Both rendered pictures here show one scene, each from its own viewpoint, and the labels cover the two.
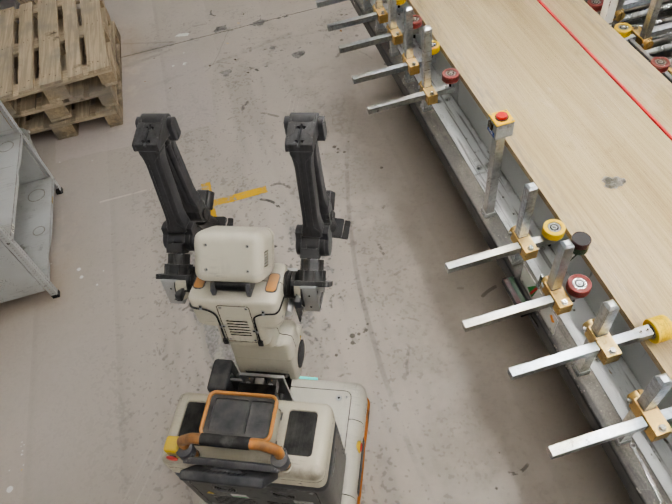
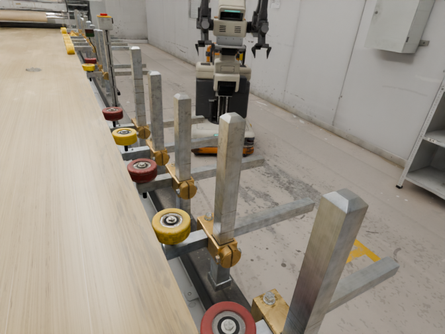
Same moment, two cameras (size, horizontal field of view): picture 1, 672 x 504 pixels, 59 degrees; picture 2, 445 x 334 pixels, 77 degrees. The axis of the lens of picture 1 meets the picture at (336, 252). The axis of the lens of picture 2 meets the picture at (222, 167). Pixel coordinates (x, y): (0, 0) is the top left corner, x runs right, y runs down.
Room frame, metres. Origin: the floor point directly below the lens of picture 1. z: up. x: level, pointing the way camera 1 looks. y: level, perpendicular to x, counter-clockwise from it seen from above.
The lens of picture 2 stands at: (3.47, -0.67, 1.30)
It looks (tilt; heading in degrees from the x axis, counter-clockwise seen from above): 30 degrees down; 157
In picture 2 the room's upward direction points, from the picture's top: 4 degrees clockwise
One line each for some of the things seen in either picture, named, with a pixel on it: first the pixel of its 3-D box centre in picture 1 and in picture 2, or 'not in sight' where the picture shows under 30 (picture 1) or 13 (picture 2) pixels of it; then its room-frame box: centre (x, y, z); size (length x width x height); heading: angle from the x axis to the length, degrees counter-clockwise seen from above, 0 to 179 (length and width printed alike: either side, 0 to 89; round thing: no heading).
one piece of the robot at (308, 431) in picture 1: (262, 445); (222, 88); (0.80, 0.38, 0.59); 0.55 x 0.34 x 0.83; 74
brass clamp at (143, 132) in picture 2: (428, 91); (140, 128); (2.28, -0.58, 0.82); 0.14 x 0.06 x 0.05; 7
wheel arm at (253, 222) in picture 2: (365, 18); (246, 224); (3.00, -0.39, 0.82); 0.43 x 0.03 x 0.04; 97
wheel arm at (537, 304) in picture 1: (522, 309); (118, 66); (1.01, -0.60, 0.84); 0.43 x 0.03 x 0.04; 97
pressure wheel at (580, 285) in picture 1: (576, 291); (91, 65); (1.03, -0.80, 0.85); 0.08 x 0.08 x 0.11
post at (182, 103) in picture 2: (392, 26); (183, 176); (2.80, -0.51, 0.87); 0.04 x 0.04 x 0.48; 7
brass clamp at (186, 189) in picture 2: (394, 33); (180, 180); (2.78, -0.51, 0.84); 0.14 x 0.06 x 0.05; 7
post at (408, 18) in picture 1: (408, 51); (157, 140); (2.55, -0.54, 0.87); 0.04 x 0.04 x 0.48; 7
